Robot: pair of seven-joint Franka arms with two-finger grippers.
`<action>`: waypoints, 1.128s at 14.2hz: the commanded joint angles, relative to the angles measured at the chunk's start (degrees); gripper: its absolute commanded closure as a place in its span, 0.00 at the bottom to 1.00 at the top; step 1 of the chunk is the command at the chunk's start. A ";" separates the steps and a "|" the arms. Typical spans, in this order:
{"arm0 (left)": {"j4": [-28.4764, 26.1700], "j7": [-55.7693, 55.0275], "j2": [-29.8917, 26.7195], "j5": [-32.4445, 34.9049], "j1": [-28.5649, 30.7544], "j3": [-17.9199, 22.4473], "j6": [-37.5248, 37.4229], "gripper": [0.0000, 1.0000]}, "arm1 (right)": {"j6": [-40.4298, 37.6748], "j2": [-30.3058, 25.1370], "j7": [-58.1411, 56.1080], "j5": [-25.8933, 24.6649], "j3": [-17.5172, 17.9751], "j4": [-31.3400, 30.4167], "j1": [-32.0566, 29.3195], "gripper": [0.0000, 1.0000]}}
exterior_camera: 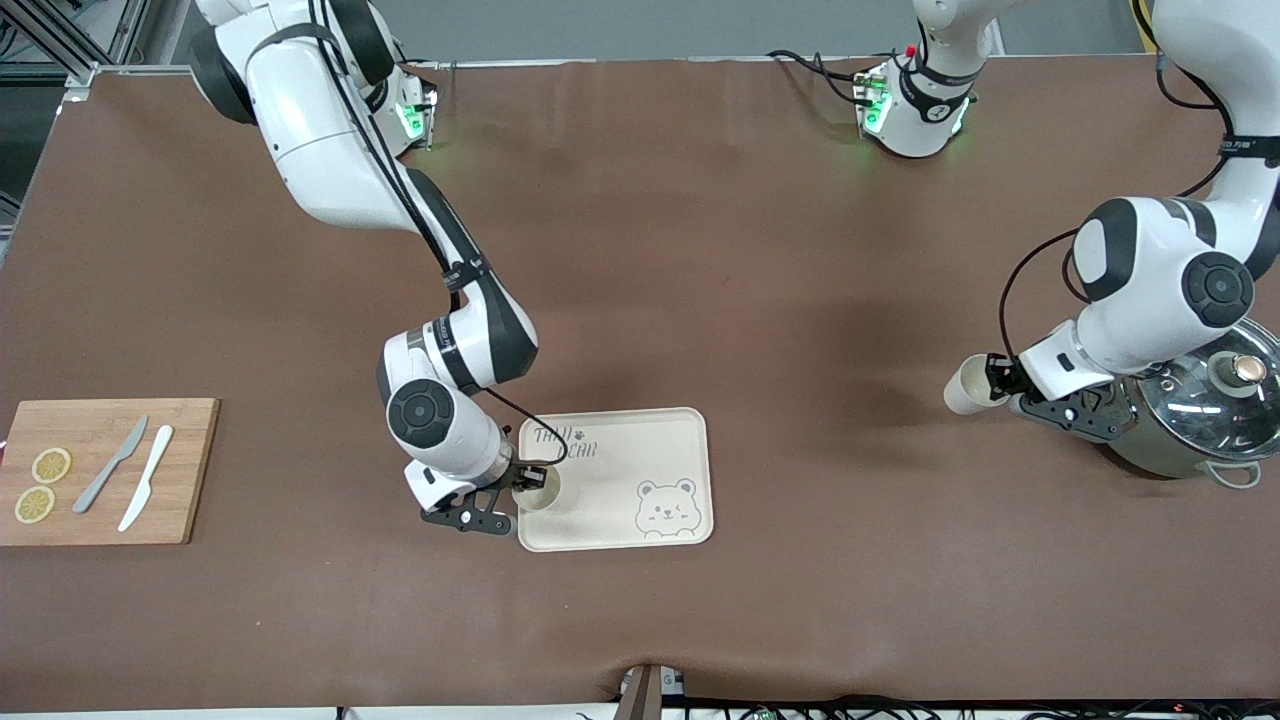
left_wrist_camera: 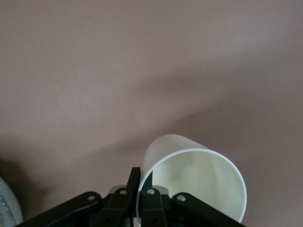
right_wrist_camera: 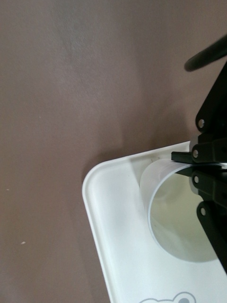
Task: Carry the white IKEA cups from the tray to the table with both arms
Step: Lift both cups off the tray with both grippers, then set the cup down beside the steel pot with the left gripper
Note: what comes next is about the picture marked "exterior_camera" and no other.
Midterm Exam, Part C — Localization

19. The white IKEA cup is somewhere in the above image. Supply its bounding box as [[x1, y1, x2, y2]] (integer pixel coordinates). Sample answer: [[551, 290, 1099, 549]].
[[943, 354, 1011, 416], [514, 464, 563, 513]]

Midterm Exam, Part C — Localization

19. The cream bear print tray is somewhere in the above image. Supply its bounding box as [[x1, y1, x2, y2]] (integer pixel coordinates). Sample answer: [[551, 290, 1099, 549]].
[[518, 407, 715, 553]]

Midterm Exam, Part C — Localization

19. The grey electric cooking pot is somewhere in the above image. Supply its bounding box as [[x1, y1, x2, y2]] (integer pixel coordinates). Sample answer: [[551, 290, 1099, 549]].
[[1105, 318, 1280, 491]]

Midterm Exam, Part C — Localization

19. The glass pot lid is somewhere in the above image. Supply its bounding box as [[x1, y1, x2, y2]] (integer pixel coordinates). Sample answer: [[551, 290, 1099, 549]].
[[1140, 320, 1280, 461]]

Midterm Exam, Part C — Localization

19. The brown table cover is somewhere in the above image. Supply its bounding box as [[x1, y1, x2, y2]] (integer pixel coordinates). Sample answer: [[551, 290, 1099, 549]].
[[0, 55, 1280, 713]]

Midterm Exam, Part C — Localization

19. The white plastic knife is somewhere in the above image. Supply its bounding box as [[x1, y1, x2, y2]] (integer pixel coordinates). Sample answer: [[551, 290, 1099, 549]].
[[118, 425, 175, 533]]

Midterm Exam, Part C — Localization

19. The grey plastic knife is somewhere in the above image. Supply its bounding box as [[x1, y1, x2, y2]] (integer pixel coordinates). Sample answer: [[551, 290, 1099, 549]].
[[72, 415, 149, 515]]

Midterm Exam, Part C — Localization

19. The wooden cutting board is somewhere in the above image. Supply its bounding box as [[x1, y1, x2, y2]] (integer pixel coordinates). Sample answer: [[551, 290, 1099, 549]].
[[0, 398, 220, 547]]

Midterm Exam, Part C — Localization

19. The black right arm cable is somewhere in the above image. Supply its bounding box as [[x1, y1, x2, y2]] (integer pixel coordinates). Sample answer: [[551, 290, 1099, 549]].
[[300, 0, 569, 469]]

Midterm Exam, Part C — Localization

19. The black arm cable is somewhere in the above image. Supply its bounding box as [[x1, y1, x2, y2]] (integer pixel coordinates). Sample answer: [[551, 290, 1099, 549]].
[[1000, 50, 1280, 366], [300, 0, 569, 469]]

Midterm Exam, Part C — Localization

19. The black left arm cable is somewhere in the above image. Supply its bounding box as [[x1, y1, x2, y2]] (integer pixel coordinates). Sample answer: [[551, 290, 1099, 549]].
[[1000, 50, 1280, 366]]

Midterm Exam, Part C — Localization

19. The black base cable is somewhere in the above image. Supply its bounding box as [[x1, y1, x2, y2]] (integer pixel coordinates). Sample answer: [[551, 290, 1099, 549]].
[[765, 48, 867, 106]]

